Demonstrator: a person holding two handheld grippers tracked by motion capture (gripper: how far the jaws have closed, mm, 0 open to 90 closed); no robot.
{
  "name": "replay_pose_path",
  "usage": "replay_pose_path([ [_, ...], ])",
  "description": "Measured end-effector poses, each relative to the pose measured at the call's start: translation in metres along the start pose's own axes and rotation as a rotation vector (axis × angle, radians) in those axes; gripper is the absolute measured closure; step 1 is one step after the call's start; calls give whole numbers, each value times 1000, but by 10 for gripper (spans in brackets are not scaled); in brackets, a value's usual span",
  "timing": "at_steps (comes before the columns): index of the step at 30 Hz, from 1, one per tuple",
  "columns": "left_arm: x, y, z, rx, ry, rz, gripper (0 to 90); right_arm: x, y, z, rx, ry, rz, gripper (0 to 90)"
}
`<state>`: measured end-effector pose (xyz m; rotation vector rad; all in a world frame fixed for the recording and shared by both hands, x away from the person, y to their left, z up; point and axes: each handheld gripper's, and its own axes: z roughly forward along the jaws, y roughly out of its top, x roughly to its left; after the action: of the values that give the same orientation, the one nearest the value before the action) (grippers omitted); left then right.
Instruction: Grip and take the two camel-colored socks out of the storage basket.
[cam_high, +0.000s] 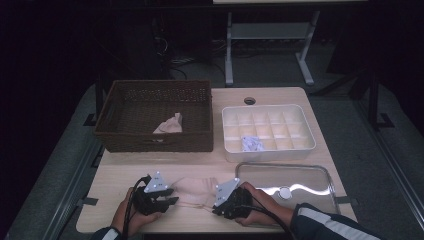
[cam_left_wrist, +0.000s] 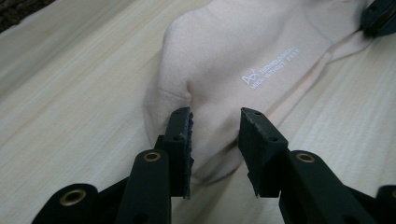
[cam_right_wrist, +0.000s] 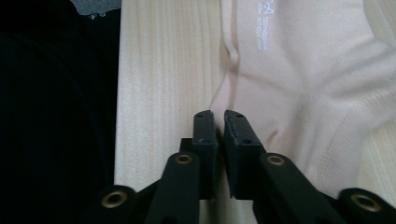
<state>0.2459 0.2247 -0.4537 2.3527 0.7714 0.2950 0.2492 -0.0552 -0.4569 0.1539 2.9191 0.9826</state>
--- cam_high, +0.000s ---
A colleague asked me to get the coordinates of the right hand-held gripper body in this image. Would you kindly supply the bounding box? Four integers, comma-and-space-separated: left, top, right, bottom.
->
212, 177, 254, 221

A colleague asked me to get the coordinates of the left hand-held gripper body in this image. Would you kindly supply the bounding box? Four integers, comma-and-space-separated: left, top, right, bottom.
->
132, 170, 170, 216

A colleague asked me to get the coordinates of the white divided organizer box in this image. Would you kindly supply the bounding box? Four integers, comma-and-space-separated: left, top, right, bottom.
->
221, 103, 317, 164

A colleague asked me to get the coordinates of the white sock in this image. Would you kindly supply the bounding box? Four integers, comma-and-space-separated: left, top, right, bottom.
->
240, 134, 266, 153

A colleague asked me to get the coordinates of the tan sock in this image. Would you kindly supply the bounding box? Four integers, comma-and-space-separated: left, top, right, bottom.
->
152, 112, 184, 135

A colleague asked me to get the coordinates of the clear lid with white knob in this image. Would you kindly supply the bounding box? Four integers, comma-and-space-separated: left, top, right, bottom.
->
234, 162, 342, 229

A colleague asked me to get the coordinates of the brown woven basket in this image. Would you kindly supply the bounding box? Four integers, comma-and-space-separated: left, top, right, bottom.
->
94, 79, 214, 153

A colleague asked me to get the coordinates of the person's left hand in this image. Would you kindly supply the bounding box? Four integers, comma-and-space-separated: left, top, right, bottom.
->
110, 187, 163, 238

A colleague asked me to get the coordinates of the person's right hand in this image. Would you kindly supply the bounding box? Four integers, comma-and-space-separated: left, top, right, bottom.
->
235, 181, 296, 228

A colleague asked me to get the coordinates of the grey tape strip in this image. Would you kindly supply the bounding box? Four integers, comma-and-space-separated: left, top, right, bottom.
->
336, 196, 359, 206
77, 197, 99, 207

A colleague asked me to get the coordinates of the black metal stand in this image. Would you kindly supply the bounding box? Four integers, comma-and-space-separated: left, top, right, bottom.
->
366, 69, 395, 132
83, 74, 105, 127

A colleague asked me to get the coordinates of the black slanted stand leg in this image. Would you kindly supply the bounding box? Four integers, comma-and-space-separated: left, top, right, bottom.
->
309, 68, 369, 98

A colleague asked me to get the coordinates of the left hand-held gripper cable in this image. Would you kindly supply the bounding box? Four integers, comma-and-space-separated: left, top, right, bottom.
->
121, 174, 153, 240

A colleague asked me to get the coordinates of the hand-held gripper cable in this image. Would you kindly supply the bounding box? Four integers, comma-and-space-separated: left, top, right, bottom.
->
121, 174, 153, 240
233, 203, 298, 240

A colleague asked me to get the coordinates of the right hand-held gripper cable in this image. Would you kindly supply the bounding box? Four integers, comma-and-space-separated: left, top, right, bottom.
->
233, 203, 298, 240

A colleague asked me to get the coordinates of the grey floor rail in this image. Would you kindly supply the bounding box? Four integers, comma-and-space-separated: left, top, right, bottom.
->
43, 138, 105, 240
353, 99, 424, 231

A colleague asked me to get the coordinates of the bundle of floor cables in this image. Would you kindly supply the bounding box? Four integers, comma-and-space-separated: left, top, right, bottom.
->
151, 36, 228, 81

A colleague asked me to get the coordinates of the white metal frame desk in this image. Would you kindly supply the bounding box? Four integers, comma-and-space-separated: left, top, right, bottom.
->
212, 0, 368, 88

